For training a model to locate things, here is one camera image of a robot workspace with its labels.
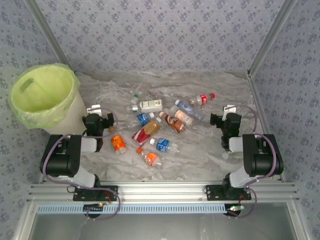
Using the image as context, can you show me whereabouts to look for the aluminium table side bar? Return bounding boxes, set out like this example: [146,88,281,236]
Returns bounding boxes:
[247,72,287,183]

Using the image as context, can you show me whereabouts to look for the clear bottle green cap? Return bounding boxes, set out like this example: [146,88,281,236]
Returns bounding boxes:
[133,83,151,100]

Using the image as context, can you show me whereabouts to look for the frosted bottle orange label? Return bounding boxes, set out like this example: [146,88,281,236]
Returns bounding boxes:
[169,104,194,125]

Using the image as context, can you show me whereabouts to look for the slanted aluminium frame post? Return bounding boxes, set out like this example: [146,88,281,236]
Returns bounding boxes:
[246,0,300,76]
[24,0,76,72]

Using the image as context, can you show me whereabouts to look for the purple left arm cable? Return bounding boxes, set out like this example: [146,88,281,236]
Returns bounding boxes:
[41,107,122,221]

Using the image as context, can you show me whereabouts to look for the orange cap orange label bottle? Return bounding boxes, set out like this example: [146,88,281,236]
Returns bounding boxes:
[136,147,164,169]

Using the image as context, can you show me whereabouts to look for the orange NFC juice bottle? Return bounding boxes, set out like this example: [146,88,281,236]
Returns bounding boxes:
[110,134,128,155]

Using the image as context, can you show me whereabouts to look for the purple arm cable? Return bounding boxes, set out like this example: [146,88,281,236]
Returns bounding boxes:
[227,104,278,219]
[41,107,122,221]

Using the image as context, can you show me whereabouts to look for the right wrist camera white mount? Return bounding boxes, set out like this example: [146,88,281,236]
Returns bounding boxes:
[223,104,237,115]

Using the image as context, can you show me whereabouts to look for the grey metal lower shelf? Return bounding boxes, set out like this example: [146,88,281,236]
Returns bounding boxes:
[14,202,310,240]

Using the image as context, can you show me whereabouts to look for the green plastic bin liner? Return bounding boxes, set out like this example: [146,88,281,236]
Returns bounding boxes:
[8,63,81,130]

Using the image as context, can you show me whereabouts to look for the brown coffee drink bottle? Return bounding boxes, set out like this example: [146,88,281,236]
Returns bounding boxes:
[159,111,188,134]

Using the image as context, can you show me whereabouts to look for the red label cola bottle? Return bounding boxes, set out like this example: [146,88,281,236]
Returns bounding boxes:
[189,92,216,106]

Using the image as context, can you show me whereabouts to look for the white plastic bin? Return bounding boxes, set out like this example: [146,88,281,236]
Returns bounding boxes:
[8,63,88,136]

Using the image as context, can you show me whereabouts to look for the small circuit board with LED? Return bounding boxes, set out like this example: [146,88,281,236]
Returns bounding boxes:
[226,204,245,216]
[83,203,105,212]

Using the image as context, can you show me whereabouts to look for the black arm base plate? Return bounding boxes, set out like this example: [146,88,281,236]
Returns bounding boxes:
[73,185,119,202]
[205,184,252,202]

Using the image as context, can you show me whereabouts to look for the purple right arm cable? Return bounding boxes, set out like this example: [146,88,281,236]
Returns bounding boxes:
[227,104,278,219]

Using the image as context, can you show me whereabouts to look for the pale blue slotted cable duct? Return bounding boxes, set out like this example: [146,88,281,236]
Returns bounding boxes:
[36,203,229,215]

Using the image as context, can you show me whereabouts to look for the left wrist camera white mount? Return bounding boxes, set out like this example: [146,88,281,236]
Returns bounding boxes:
[86,104,102,115]

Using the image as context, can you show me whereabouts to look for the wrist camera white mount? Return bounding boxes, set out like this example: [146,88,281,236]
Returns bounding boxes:
[86,104,102,115]
[223,104,237,115]

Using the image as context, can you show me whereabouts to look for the clear bottle pale blue label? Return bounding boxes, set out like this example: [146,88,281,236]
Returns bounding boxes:
[174,99,205,122]

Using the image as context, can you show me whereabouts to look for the green and white label bottle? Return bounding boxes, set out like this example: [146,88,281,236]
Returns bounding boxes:
[125,99,164,114]

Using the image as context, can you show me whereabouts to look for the red and gold label bottle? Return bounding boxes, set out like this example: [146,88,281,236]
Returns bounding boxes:
[131,117,163,147]

